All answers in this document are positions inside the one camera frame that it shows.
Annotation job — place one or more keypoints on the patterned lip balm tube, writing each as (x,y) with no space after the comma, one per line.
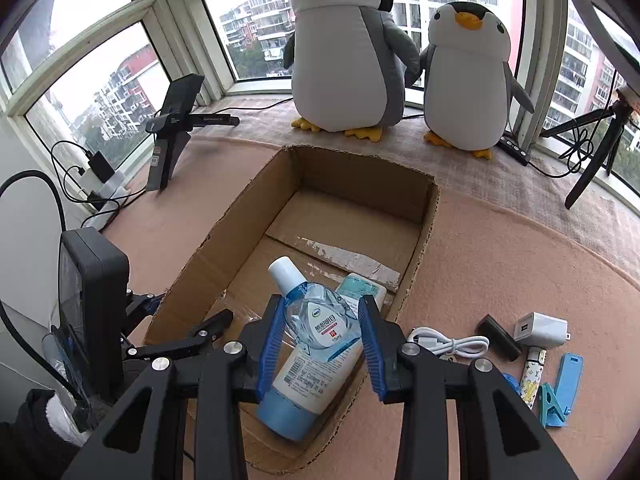
(531,375)

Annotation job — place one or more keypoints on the white charger adapter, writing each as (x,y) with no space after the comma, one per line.
(542,330)

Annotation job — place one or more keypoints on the small dark blue object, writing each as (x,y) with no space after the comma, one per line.
(511,384)

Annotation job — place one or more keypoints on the black tripod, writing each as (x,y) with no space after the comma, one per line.
(590,170)

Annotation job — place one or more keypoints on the white tube with blue cap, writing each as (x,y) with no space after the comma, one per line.
(300,377)

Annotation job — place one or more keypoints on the black cylinder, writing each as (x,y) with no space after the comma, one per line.
(497,337)

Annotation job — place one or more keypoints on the black power strip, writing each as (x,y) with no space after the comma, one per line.
(515,149)

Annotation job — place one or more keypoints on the grey blanket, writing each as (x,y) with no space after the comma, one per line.
(260,130)

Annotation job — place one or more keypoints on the small penguin plush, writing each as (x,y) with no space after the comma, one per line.
(465,90)

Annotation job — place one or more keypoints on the clear blue eye drop bottle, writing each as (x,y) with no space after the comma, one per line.
(322,327)

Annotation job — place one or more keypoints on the black plug adapter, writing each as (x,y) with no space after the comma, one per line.
(101,165)

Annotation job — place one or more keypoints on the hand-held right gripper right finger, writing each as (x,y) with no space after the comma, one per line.
(372,355)

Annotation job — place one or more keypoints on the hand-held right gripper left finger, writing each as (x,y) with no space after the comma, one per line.
(272,350)

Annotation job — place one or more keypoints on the blue plastic clip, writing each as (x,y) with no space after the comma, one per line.
(550,405)

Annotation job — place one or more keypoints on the pink felt mat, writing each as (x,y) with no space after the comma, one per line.
(500,270)

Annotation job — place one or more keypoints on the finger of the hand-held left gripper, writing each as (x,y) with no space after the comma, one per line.
(210,326)
(145,307)

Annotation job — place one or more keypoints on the cardboard box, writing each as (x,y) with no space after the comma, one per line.
(350,220)

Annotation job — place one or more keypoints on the white power strip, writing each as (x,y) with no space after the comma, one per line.
(112,187)

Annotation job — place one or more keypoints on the person's left forearm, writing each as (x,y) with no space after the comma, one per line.
(30,440)

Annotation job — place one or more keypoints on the large penguin plush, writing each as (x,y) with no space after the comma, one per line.
(345,60)

